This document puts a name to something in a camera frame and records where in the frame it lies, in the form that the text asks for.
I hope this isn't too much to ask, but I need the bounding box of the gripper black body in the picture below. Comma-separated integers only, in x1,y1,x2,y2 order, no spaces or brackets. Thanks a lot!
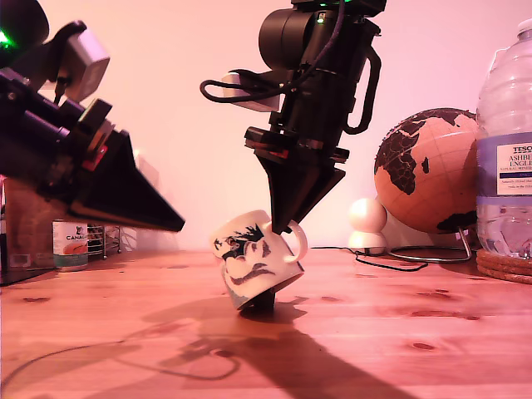
243,74,361,172
27,98,126,211

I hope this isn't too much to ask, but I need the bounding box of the white mug with dark print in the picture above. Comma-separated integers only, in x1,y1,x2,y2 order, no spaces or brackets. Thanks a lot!
209,209,308,312

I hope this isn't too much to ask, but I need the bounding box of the small black coffee capsule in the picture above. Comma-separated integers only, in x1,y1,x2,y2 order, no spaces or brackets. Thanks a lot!
240,289,278,313

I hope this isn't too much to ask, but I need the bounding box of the small printed tin can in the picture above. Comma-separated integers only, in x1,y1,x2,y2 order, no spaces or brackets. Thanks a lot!
52,219,90,273

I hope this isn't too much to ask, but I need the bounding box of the white two-sphere lamp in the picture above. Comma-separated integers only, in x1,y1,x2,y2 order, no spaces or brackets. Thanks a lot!
347,198,388,255

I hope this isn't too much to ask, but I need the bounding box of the brown cardboard box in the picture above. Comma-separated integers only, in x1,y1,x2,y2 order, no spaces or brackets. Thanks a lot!
3,176,57,269

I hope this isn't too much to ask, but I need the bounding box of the large clear water bottle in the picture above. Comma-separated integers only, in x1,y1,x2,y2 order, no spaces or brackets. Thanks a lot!
475,18,532,259

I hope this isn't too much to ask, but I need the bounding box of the chrome wire utensil holder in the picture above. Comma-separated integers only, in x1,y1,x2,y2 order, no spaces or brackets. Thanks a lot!
86,224,122,259

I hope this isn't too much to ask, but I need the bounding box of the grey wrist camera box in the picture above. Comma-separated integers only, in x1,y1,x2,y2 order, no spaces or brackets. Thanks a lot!
221,71,292,112
45,19,112,103

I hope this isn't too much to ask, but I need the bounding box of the thick black hose loop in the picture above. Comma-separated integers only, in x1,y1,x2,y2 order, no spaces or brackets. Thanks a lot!
343,52,382,135

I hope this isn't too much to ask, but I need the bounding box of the black braided camera cable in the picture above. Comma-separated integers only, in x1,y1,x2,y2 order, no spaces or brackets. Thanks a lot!
199,0,348,103

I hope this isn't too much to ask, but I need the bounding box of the thin black lamp cable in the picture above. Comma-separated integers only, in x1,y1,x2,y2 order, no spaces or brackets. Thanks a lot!
311,244,429,272

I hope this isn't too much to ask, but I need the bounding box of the cork globe on wire stand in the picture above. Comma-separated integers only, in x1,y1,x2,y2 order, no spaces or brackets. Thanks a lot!
372,106,485,264

